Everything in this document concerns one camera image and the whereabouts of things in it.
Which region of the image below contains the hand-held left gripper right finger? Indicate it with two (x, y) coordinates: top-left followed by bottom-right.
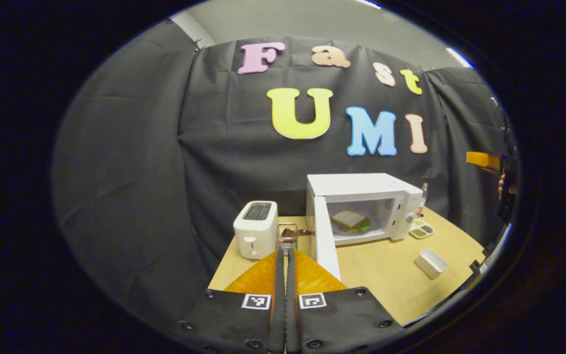
(285, 248), (406, 354)

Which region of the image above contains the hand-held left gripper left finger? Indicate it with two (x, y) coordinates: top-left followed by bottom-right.
(177, 248), (287, 354)

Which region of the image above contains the sandwich with lettuce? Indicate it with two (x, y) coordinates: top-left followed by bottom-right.
(331, 210), (372, 235)

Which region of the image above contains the white microwave oven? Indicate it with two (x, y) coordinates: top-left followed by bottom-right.
(305, 172), (425, 281)

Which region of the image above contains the metal mesh utensil holder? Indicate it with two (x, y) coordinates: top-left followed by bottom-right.
(277, 223), (298, 249)

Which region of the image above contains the clear bottle with red label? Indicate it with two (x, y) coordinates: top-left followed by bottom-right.
(417, 182), (429, 218)

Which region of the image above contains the white toaster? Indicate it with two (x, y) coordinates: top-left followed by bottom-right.
(233, 200), (279, 260)

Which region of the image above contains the white divided plate of beans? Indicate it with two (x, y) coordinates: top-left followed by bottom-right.
(408, 222), (436, 240)

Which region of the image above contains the white rectangular dish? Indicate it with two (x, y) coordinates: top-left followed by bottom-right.
(415, 248), (450, 280)

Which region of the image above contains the small ceiling light panel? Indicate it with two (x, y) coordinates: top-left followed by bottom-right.
(446, 48), (474, 68)

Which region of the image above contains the black backdrop cloth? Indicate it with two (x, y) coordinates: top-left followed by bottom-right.
(52, 20), (514, 325)

